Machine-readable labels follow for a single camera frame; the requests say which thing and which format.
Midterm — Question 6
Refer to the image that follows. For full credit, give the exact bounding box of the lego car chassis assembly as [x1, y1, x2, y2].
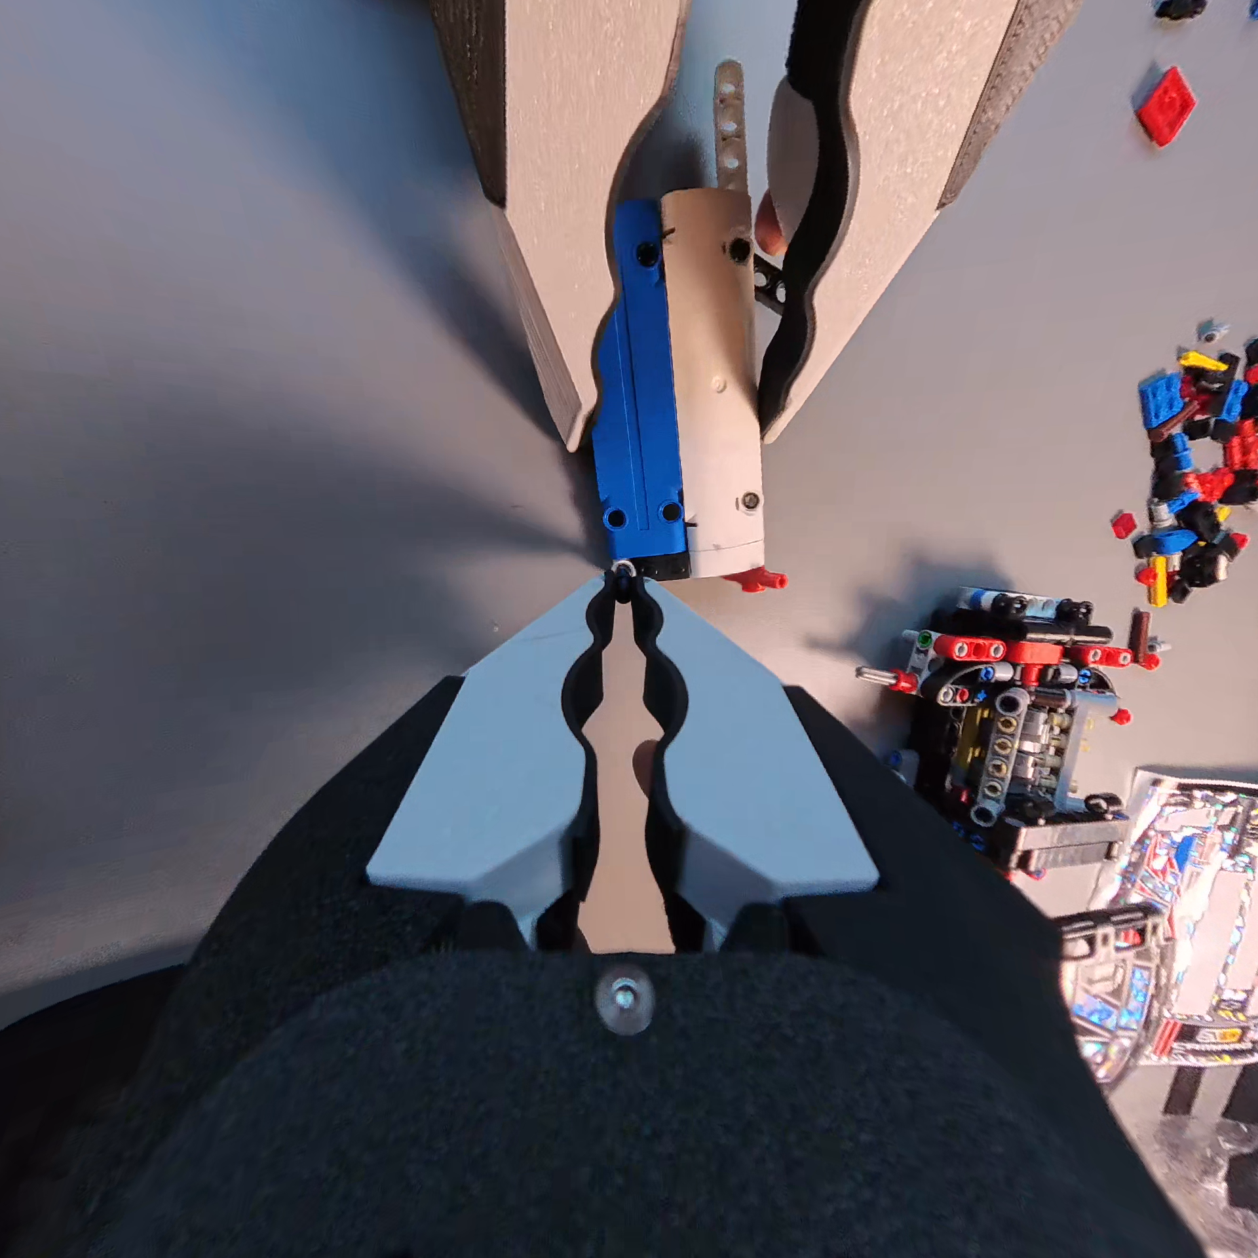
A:
[855, 584, 1171, 877]

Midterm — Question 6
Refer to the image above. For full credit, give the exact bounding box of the person's left hand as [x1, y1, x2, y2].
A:
[754, 76, 822, 254]

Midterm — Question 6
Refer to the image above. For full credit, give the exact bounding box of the pile of mixed lego pieces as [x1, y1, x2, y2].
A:
[1130, 319, 1258, 605]

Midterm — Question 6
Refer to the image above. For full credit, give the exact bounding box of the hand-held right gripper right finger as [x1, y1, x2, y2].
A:
[633, 579, 880, 949]

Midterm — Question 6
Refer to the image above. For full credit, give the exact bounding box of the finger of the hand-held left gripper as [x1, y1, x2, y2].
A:
[759, 0, 1022, 443]
[501, 0, 688, 453]

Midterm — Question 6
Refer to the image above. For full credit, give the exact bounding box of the clear plastic bag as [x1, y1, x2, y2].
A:
[1120, 1066, 1258, 1258]

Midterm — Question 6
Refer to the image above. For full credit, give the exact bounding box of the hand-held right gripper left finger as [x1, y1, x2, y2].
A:
[365, 575, 615, 949]

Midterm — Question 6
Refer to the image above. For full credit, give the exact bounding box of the red square lego plate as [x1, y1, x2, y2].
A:
[1132, 64, 1201, 148]

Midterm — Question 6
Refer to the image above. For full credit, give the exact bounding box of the blue and white lego assembly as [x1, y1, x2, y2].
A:
[590, 58, 789, 596]

